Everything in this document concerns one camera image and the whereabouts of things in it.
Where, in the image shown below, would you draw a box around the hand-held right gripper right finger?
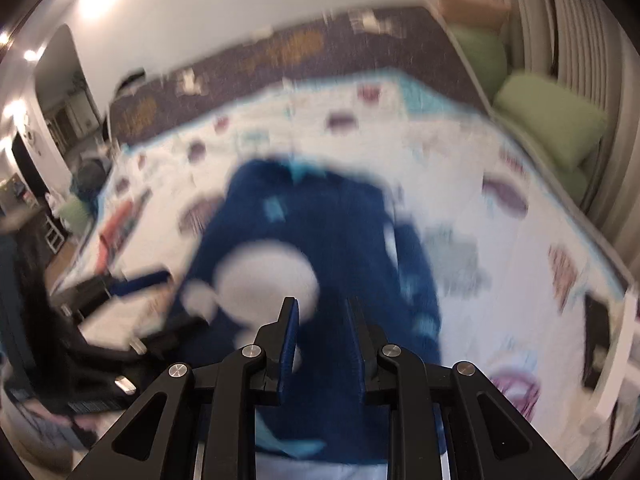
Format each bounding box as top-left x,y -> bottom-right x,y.
345,296 -> 576,480

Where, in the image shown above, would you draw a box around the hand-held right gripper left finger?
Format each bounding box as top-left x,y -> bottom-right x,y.
70,296 -> 302,480

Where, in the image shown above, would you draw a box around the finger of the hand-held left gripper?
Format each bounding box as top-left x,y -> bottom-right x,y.
79,316 -> 212,395
56,269 -> 172,314

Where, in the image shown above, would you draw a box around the blue star fleece pants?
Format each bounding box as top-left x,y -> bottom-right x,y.
179,159 -> 445,462

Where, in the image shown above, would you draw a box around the orange folded cloth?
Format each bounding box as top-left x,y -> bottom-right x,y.
95,200 -> 137,272

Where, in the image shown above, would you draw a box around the grey patterned folded cloth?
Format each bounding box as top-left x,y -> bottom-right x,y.
112,187 -> 152,252

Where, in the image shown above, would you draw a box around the green cushion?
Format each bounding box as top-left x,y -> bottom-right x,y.
60,195 -> 94,237

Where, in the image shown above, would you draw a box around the white shelf rack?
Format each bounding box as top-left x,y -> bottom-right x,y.
42,210 -> 67,254

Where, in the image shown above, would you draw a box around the grey backpack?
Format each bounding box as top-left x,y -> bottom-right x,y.
75,157 -> 114,197

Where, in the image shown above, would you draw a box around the white printed quilt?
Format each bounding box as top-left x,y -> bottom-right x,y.
50,72 -> 632,480

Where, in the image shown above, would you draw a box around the green pillow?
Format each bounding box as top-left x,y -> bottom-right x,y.
544,159 -> 592,202
494,72 -> 609,172
450,25 -> 509,102

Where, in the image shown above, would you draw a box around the dark deer print mattress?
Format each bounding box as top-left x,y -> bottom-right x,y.
107,6 -> 631,291

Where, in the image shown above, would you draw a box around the white ribbed headboard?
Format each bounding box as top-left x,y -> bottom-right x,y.
475,0 -> 640,241

